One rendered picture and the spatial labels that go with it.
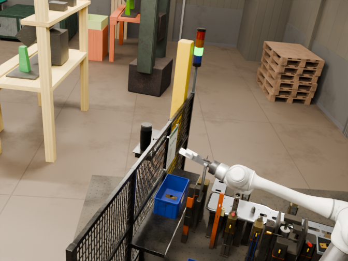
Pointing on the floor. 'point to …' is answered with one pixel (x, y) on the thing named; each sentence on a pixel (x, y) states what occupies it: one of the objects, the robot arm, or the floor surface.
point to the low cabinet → (10, 34)
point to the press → (151, 51)
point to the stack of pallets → (288, 72)
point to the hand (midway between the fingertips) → (184, 151)
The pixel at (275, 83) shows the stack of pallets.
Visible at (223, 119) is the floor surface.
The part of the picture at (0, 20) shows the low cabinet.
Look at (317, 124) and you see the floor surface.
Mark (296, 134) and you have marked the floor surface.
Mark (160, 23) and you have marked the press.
